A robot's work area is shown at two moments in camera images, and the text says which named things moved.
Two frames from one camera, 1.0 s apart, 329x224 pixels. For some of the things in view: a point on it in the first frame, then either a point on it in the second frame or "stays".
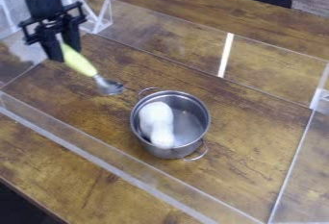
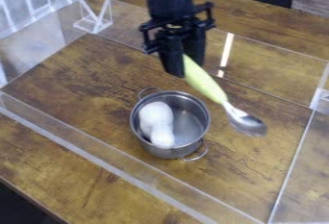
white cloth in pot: x=156 y=116 stays
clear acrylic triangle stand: x=101 y=20 stays
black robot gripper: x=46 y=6 → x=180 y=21
